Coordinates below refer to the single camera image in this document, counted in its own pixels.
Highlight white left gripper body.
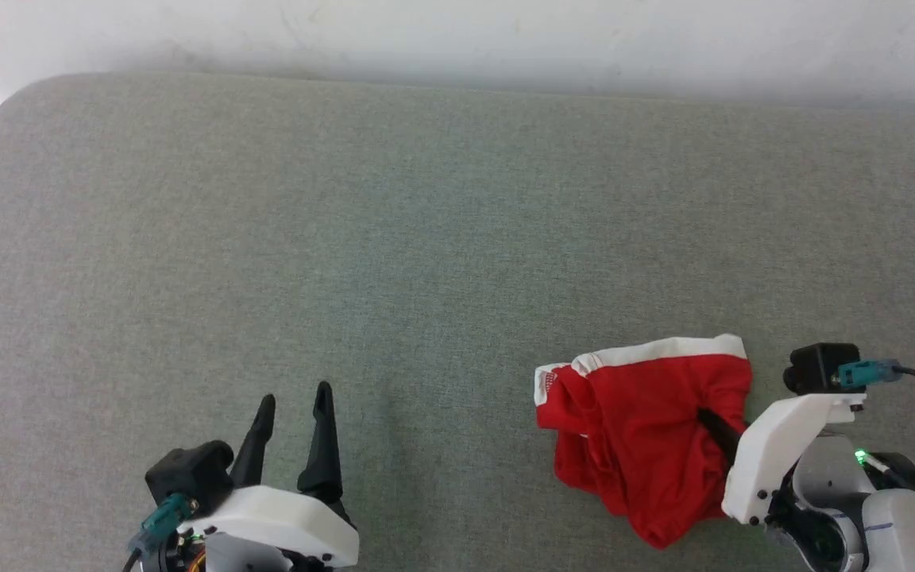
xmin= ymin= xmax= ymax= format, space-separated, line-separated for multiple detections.
xmin=179 ymin=485 xmax=361 ymax=570

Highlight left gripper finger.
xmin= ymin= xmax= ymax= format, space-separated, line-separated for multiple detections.
xmin=297 ymin=381 xmax=346 ymax=504
xmin=231 ymin=394 xmax=277 ymax=488

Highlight red shorts with white trim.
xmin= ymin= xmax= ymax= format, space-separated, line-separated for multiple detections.
xmin=535 ymin=334 xmax=755 ymax=551

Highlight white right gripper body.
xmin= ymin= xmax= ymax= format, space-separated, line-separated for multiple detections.
xmin=721 ymin=392 xmax=868 ymax=526

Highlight grey fabric sofa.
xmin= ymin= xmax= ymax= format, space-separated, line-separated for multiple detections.
xmin=0 ymin=71 xmax=915 ymax=572

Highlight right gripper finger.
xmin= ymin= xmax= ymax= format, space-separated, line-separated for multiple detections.
xmin=697 ymin=408 xmax=745 ymax=466

